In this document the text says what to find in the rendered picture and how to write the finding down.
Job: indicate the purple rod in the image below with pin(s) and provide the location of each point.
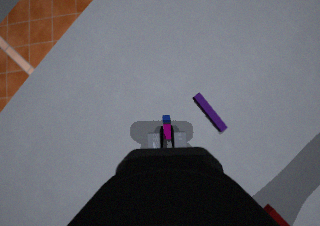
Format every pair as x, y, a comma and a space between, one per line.
211, 114

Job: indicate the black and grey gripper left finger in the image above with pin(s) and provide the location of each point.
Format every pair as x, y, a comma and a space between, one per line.
155, 139

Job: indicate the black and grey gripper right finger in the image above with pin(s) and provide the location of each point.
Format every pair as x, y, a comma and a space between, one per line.
178, 138

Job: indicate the small magenta block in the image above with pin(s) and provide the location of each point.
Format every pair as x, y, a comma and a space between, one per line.
167, 131

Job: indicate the red rod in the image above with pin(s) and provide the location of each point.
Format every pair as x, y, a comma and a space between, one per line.
271, 211

